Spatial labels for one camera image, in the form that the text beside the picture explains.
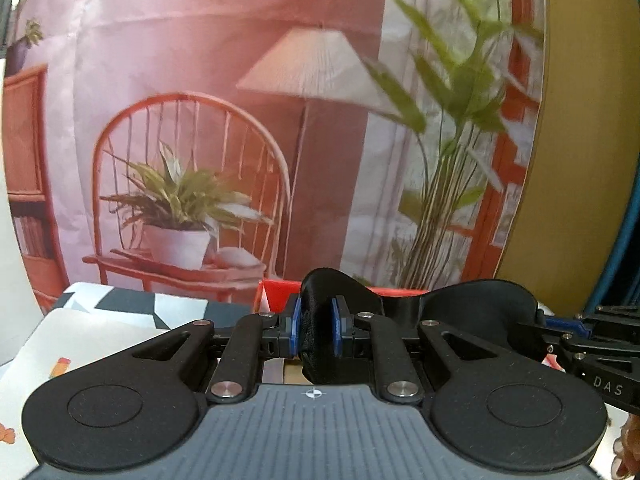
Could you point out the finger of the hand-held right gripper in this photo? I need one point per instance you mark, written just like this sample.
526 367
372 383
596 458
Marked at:
542 337
607 317

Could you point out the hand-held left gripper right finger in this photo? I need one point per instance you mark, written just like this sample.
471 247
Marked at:
338 327

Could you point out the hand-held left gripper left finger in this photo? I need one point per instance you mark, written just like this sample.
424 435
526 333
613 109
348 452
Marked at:
295 325

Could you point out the black sleep eye mask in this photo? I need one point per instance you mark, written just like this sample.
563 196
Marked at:
325 292

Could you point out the person's right hand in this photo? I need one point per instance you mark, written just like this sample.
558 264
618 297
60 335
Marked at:
629 447

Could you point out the teal curtain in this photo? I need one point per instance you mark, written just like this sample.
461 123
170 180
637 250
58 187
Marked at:
617 260

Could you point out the white patterned tablecloth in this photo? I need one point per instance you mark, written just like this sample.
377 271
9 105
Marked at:
75 320

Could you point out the wooden wall panel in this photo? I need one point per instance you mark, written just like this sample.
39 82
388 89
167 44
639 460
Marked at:
580 135

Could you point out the printed room scene wall tapestry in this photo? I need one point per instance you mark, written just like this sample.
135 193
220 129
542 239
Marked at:
200 110

